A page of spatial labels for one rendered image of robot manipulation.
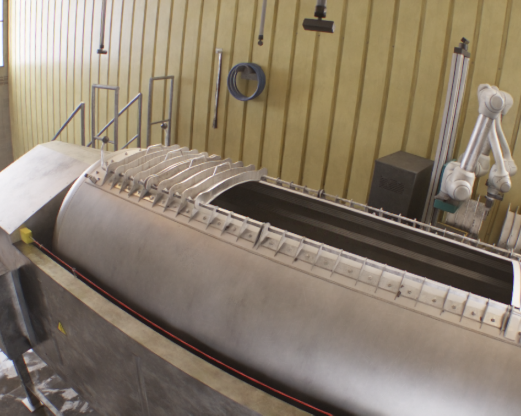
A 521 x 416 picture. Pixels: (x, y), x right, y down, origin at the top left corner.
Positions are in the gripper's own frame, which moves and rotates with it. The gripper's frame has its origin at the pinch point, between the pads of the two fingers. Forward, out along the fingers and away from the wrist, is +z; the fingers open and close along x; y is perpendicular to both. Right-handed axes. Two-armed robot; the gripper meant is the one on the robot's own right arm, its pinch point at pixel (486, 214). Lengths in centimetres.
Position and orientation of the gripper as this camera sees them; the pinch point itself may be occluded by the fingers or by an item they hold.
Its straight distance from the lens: 301.4
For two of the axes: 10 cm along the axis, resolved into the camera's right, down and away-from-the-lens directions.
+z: -1.0, 9.1, 3.9
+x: -6.1, 2.6, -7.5
